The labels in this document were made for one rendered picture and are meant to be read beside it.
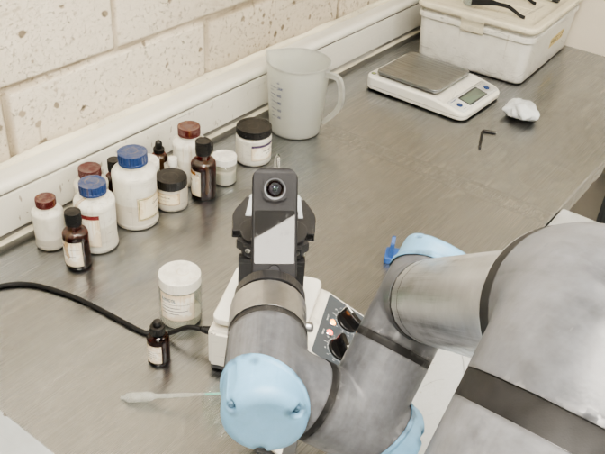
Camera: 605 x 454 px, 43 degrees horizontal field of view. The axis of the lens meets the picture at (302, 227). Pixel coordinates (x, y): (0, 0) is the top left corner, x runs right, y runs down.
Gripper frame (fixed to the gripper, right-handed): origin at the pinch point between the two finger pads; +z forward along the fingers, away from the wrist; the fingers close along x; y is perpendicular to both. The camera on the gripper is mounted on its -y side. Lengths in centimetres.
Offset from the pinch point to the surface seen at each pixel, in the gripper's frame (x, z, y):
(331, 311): 8.2, 1.1, 19.8
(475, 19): 44, 98, 10
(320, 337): 6.7, -4.3, 19.7
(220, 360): -6.2, -5.1, 23.8
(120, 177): -24.7, 26.3, 15.4
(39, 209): -35.9, 20.1, 18.2
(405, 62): 28, 92, 19
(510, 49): 52, 94, 15
